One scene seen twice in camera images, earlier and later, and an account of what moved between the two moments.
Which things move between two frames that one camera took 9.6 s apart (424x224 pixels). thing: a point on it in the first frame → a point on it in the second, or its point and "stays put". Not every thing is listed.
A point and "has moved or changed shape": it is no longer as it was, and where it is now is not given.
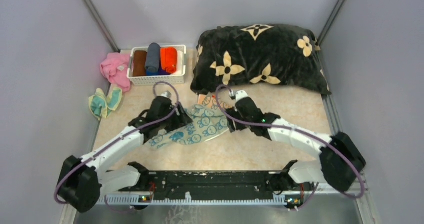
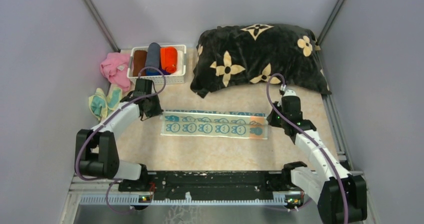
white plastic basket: [177, 79] stays put
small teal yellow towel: [101, 104] stays put
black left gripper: [182, 119] → [157, 109]
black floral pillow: [281, 57] stays put
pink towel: [115, 68] stays put
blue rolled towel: [148, 73] stays put
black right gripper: [231, 124] → [272, 121]
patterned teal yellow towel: [208, 122] has moved or changed shape
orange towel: [169, 58] stays put
